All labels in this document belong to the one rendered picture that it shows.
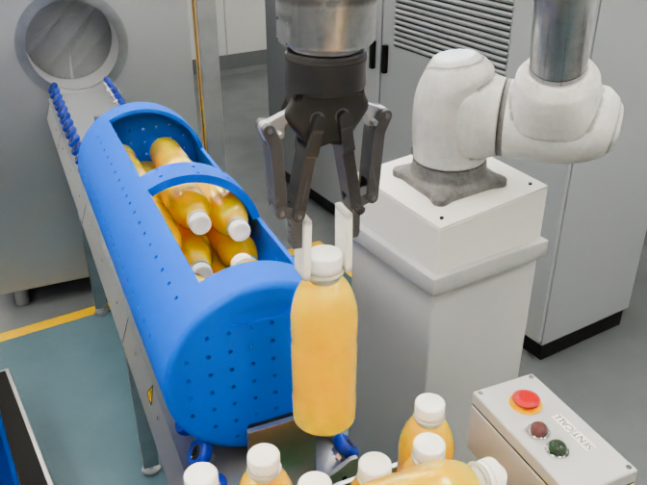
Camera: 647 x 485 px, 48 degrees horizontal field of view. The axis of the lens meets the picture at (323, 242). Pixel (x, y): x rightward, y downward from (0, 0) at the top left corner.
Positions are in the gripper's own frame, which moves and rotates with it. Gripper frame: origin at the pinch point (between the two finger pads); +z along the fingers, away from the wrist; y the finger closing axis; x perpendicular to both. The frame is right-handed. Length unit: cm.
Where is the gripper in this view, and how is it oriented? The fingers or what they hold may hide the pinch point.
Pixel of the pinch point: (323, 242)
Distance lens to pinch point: 76.3
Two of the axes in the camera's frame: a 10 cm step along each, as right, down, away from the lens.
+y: -9.2, 1.8, -3.4
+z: -0.1, 8.8, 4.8
